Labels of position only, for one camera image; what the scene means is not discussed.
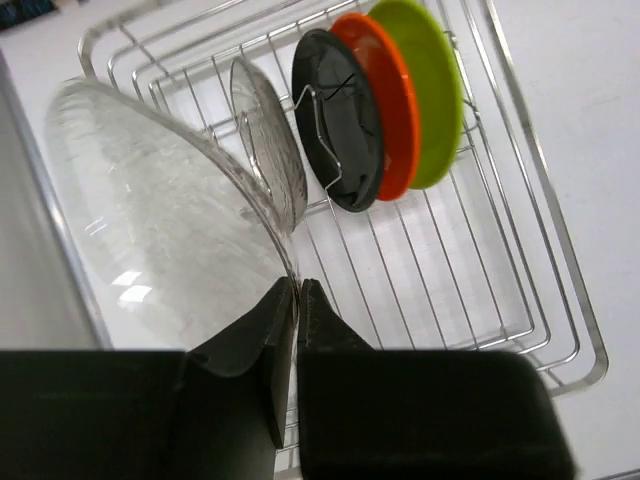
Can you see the blue brand label sticker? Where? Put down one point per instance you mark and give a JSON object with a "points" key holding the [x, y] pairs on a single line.
{"points": [[17, 12]]}

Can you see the chrome wire dish rack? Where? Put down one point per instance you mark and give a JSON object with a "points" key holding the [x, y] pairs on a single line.
{"points": [[480, 261]]}

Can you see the clear textured glass plate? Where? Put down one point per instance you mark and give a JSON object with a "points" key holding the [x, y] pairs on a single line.
{"points": [[177, 238]]}

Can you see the aluminium table edge rail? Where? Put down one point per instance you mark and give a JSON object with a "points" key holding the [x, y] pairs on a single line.
{"points": [[46, 298]]}

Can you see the orange plastic plate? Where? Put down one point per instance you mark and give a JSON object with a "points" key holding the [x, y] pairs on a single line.
{"points": [[395, 97]]}

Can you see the black plastic plate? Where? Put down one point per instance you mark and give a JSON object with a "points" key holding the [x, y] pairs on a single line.
{"points": [[337, 119]]}

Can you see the lime green plastic plate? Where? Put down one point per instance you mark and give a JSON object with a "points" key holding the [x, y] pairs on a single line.
{"points": [[429, 57]]}

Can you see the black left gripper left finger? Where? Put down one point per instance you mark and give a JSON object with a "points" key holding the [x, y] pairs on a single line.
{"points": [[215, 412]]}

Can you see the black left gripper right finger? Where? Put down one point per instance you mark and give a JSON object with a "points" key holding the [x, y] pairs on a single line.
{"points": [[418, 414]]}

